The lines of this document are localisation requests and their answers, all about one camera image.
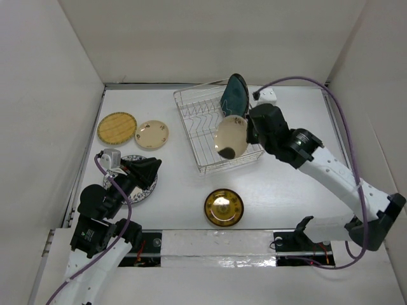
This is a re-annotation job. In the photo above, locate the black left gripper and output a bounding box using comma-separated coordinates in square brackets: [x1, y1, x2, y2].
[105, 156, 162, 217]

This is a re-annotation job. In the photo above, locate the glossy cream plate black motif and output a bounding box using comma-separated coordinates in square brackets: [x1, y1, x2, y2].
[214, 115, 248, 159]

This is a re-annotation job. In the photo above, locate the blue white floral plate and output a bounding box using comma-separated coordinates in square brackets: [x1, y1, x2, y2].
[102, 154, 158, 205]

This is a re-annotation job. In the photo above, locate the dark teal square plate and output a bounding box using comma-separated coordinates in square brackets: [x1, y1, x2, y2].
[220, 73, 249, 118]

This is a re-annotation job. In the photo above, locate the gold brown patterned plate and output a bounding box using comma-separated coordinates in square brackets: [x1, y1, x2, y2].
[203, 188, 244, 227]

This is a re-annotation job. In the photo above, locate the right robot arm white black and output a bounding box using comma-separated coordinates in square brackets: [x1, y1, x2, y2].
[247, 104, 406, 251]

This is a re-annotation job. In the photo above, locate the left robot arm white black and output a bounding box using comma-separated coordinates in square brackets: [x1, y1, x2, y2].
[47, 151, 162, 304]

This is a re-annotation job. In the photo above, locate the cream plate with red marks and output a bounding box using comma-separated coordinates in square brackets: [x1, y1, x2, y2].
[135, 120, 169, 149]

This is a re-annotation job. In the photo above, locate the yellow woven round plate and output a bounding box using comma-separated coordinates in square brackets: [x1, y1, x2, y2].
[97, 112, 137, 145]

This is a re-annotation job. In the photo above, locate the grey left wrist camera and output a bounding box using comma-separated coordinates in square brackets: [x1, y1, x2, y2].
[99, 148, 121, 170]

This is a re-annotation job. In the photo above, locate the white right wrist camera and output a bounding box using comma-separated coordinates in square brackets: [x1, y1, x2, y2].
[252, 88, 277, 105]

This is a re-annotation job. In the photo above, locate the silver wire dish rack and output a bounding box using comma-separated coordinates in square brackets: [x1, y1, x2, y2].
[173, 79, 265, 174]

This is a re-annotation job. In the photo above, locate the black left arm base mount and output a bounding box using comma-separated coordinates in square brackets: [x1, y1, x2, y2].
[119, 230, 162, 268]

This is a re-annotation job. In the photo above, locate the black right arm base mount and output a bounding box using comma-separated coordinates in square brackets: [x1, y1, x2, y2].
[269, 216, 335, 267]

